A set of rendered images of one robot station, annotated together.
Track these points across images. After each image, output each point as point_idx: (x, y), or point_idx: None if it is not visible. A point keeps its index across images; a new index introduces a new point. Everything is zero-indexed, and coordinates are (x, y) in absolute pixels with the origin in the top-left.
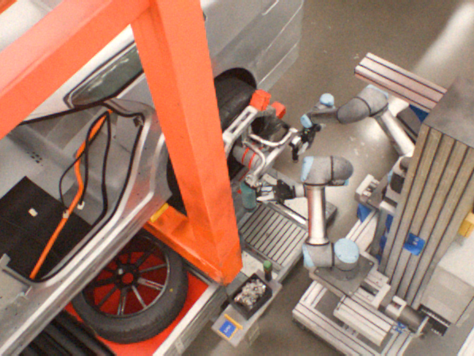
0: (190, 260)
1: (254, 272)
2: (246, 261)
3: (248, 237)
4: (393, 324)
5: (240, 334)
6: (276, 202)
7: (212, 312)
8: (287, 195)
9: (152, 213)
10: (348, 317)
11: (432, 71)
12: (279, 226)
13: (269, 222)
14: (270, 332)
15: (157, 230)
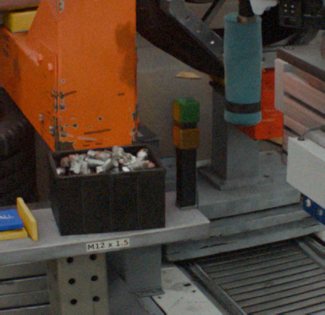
0: (31, 107)
1: (148, 144)
2: (186, 297)
3: (224, 278)
4: None
5: (25, 244)
6: (281, 16)
7: (28, 303)
8: (312, 10)
9: None
10: (321, 153)
11: None
12: (304, 281)
13: (288, 271)
14: None
15: (10, 41)
